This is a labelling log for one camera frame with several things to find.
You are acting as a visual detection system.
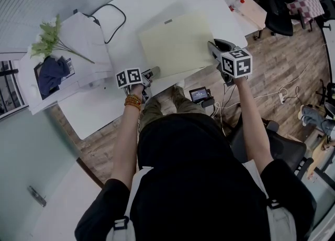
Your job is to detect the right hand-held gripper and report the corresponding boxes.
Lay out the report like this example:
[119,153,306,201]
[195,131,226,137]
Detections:
[207,38,253,86]

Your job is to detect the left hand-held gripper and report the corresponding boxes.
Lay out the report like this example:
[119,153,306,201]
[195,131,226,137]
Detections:
[116,66,161,101]

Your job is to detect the pale yellow object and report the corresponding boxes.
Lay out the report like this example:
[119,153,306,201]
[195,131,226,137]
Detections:
[138,10,217,79]

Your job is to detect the person's left forearm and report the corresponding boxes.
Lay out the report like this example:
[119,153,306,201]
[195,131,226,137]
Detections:
[110,92,143,191]

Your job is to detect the person's right forearm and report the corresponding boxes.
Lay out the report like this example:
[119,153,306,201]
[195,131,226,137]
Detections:
[233,75,275,176]

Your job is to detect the person's olive trouser legs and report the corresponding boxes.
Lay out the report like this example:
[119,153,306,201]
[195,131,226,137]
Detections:
[140,85,211,130]

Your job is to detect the red-capped bottle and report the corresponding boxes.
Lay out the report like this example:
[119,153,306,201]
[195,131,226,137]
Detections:
[229,0,246,13]

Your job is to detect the small black screen device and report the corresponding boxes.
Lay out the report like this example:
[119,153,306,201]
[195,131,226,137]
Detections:
[188,86,216,109]

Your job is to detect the black office chair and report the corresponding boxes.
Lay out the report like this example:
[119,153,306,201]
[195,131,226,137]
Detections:
[263,0,319,37]

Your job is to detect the pink checked cloth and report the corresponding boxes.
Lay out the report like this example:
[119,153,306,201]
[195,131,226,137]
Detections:
[286,0,325,26]

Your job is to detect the dark blue cloth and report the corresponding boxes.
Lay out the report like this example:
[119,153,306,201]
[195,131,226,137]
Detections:
[37,56,71,100]

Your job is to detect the artificial white flower bunch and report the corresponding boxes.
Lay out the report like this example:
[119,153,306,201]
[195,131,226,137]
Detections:
[28,14,96,64]

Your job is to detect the black mesh chair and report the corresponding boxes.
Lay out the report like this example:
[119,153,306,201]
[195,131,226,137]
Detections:
[229,118,315,181]

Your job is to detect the person's black shirt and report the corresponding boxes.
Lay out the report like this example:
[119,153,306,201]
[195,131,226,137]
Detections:
[74,113,317,241]

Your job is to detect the white harness vest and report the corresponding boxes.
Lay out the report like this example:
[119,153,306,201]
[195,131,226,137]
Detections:
[106,160,298,241]

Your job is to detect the framed black-and-white picture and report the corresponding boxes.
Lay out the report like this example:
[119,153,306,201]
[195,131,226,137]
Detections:
[0,60,29,121]

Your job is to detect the brown bead bracelet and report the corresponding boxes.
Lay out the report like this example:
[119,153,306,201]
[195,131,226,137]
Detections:
[124,93,143,111]

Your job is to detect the black cable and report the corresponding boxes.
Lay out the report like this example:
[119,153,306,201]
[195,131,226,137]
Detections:
[88,3,127,45]

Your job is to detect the white cable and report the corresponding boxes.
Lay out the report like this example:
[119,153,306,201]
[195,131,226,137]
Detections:
[210,43,328,117]

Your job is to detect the metal door handle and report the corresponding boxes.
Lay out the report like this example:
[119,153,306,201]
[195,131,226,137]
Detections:
[27,185,48,207]

